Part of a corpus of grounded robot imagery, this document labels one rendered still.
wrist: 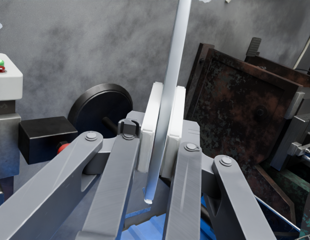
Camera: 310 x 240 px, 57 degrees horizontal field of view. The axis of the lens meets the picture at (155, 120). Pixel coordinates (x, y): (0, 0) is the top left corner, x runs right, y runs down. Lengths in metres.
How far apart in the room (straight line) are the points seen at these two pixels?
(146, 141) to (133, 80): 1.41
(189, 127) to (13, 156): 0.52
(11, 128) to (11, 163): 0.08
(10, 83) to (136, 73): 1.03
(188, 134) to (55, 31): 1.14
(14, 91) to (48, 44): 0.70
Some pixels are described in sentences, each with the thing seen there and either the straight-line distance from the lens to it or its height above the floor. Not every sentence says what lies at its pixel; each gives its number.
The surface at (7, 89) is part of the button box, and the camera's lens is 0.60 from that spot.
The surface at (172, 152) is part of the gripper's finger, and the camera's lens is 0.16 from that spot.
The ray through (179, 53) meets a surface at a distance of 0.18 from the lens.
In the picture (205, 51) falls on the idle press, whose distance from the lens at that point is 1.82.
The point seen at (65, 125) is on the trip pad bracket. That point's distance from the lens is 0.62.
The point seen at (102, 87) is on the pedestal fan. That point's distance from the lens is 1.45.
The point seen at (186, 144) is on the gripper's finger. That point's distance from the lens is 0.15.
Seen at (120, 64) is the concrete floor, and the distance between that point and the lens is 1.48.
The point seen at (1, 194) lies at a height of 0.71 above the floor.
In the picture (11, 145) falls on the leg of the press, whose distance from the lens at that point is 0.64.
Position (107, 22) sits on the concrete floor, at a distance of 1.38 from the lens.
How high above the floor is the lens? 1.16
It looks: 40 degrees down
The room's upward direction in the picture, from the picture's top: 127 degrees clockwise
